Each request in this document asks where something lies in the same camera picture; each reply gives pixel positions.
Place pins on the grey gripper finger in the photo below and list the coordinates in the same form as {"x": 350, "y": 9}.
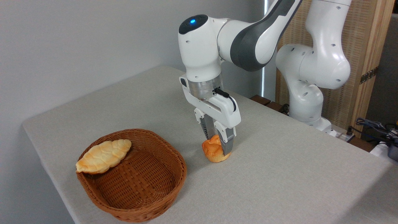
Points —
{"x": 227, "y": 141}
{"x": 209, "y": 127}

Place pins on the long leaf-shaped bread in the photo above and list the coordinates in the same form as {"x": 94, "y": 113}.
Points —
{"x": 104, "y": 155}

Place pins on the black metal hinge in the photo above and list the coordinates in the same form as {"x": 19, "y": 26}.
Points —
{"x": 369, "y": 75}

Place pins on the brown wicker basket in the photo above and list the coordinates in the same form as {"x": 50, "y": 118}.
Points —
{"x": 146, "y": 186}

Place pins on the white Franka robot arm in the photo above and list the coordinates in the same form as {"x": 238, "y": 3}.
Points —
{"x": 317, "y": 62}

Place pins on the dark grey box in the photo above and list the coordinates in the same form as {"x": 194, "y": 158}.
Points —
{"x": 393, "y": 151}

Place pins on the round orange muffin bread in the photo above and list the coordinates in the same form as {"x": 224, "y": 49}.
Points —
{"x": 213, "y": 151}

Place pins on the grey tablecloth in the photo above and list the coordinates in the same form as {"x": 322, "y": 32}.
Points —
{"x": 279, "y": 180}

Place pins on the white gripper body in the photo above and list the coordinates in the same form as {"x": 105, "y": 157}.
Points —
{"x": 227, "y": 113}

